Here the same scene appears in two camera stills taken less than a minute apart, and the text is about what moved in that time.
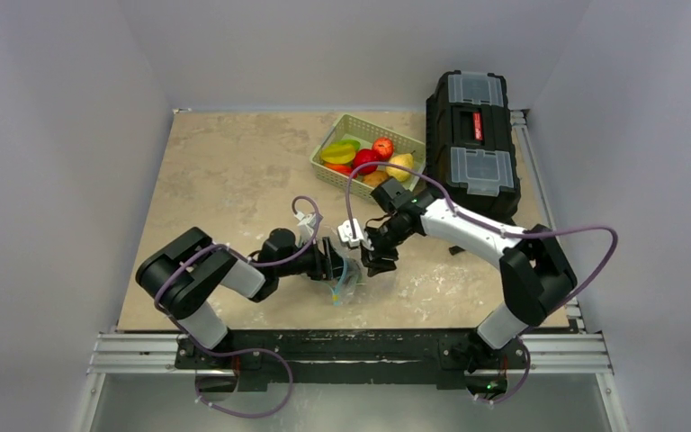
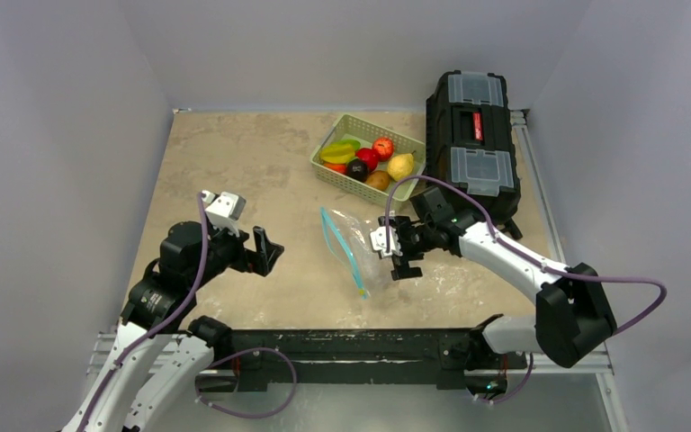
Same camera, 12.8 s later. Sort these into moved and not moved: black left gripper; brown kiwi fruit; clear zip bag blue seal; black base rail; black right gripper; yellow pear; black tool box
Moved: black right gripper; clear zip bag blue seal; black left gripper
Not moved: black tool box; black base rail; yellow pear; brown kiwi fruit
